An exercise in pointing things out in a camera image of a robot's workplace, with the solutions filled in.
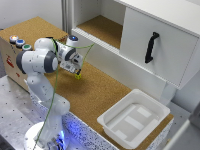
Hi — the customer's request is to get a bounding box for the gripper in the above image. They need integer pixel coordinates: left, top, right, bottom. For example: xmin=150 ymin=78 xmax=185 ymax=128
xmin=60 ymin=54 xmax=84 ymax=74

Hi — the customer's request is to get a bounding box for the yellow block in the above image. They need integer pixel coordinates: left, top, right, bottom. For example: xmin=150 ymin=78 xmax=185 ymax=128
xmin=74 ymin=72 xmax=82 ymax=80

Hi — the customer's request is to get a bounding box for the green button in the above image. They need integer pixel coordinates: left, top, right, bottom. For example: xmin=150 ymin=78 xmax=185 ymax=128
xmin=21 ymin=43 xmax=33 ymax=52

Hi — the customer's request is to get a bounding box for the white cabinet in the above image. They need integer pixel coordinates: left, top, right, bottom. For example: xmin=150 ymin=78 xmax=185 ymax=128
xmin=69 ymin=0 xmax=200 ymax=107

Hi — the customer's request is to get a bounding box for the wooden drawer box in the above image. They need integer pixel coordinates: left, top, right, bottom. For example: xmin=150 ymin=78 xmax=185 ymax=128
xmin=0 ymin=16 xmax=69 ymax=92

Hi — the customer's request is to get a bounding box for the blue button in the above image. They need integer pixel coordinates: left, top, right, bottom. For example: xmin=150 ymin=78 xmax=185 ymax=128
xmin=15 ymin=38 xmax=26 ymax=48

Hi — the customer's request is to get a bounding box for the red button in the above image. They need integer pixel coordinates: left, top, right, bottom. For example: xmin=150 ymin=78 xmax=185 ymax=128
xmin=9 ymin=35 xmax=19 ymax=44

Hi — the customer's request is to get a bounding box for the white plastic box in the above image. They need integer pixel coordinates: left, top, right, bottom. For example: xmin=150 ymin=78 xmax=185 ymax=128
xmin=96 ymin=88 xmax=171 ymax=150

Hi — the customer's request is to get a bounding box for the white sliding door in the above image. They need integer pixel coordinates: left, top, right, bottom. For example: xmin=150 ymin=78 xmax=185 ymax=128
xmin=119 ymin=6 xmax=200 ymax=88

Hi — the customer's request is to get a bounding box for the green cable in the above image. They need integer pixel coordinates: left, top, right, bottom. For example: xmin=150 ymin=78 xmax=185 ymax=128
xmin=33 ymin=37 xmax=96 ymax=150

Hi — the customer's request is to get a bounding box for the black door handle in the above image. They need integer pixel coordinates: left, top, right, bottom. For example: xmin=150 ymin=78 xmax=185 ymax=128
xmin=144 ymin=31 xmax=160 ymax=64

